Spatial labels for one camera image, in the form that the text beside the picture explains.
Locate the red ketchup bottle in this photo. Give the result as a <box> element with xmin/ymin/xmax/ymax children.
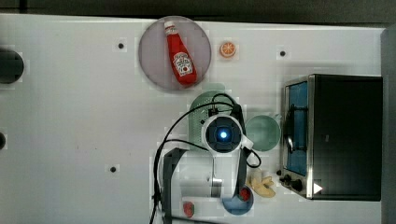
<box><xmin>164</xmin><ymin>21</ymin><xmax>197</xmax><ymax>86</ymax></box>

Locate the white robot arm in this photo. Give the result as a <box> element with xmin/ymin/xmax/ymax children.
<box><xmin>176</xmin><ymin>115</ymin><xmax>253</xmax><ymax>198</ymax></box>

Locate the grey round plate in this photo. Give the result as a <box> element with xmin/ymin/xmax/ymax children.
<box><xmin>138</xmin><ymin>16</ymin><xmax>212</xmax><ymax>91</ymax></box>

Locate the red fruit in bowl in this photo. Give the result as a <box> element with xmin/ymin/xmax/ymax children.
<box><xmin>238</xmin><ymin>188</ymin><xmax>251</xmax><ymax>202</ymax></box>

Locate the mint green strainer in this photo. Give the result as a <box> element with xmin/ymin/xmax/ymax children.
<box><xmin>188</xmin><ymin>84</ymin><xmax>235</xmax><ymax>151</ymax></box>

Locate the black toaster oven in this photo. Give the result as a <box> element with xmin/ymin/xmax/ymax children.
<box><xmin>278</xmin><ymin>74</ymin><xmax>383</xmax><ymax>202</ymax></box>

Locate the orange slice toy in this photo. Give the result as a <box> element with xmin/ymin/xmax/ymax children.
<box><xmin>219</xmin><ymin>42</ymin><xmax>236</xmax><ymax>58</ymax></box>

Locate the blue bowl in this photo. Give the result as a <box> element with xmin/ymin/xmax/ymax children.
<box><xmin>222</xmin><ymin>186</ymin><xmax>254</xmax><ymax>216</ymax></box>

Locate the black cylinder holder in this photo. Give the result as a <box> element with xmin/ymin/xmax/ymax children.
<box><xmin>0</xmin><ymin>49</ymin><xmax>24</xmax><ymax>84</ymax></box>
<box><xmin>0</xmin><ymin>133</ymin><xmax>7</xmax><ymax>150</ymax></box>

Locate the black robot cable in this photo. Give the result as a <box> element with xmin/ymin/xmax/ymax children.
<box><xmin>148</xmin><ymin>92</ymin><xmax>262</xmax><ymax>224</ymax></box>

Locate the red strawberry toy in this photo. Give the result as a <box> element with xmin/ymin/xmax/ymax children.
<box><xmin>183</xmin><ymin>202</ymin><xmax>195</xmax><ymax>218</ymax></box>

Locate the peeled banana toy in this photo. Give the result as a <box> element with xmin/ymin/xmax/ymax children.
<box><xmin>246</xmin><ymin>170</ymin><xmax>276</xmax><ymax>198</ymax></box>

